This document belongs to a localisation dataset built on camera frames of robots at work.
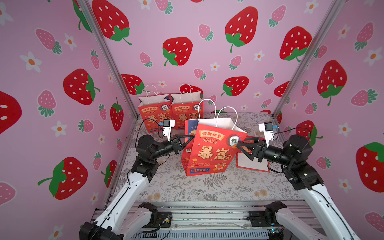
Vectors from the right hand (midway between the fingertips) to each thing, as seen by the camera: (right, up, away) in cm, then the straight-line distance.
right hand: (241, 143), depth 59 cm
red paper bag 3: (-24, +20, +33) cm, 45 cm away
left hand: (-20, +2, +4) cm, 20 cm away
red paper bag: (-12, -3, +2) cm, 12 cm away
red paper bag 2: (-46, +18, +36) cm, 61 cm away
